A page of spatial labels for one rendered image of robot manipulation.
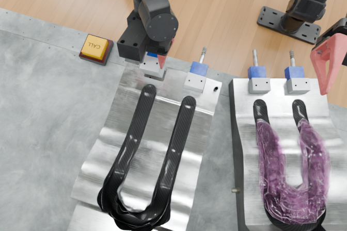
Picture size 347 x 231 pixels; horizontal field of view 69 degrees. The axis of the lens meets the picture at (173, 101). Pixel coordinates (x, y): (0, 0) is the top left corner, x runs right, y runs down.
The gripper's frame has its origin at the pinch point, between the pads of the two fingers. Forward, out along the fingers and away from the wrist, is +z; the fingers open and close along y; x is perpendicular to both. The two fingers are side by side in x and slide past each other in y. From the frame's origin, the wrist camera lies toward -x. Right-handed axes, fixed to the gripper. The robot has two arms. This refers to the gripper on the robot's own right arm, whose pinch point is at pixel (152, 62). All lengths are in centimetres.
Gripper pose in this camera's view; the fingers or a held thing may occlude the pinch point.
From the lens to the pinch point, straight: 63.1
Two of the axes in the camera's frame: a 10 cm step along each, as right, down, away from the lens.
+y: 9.5, 2.6, -1.7
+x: 3.1, -7.6, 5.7
